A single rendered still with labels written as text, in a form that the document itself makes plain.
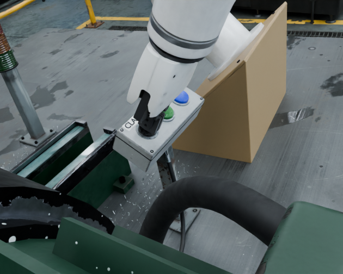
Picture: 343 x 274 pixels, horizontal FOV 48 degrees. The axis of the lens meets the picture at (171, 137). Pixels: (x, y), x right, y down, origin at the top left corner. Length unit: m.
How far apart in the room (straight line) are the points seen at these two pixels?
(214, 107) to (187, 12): 0.47
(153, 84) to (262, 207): 0.33
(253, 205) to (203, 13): 0.28
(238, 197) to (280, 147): 0.79
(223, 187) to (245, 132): 0.69
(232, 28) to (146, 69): 0.52
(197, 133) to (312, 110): 0.34
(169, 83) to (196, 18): 0.09
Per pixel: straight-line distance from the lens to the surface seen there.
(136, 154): 0.60
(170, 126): 0.63
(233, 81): 0.81
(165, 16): 0.43
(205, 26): 0.43
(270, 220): 0.17
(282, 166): 0.92
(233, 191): 0.18
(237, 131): 0.88
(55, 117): 1.28
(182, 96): 0.67
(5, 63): 1.09
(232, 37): 0.96
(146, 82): 0.48
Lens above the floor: 1.41
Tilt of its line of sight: 36 degrees down
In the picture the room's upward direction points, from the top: 11 degrees counter-clockwise
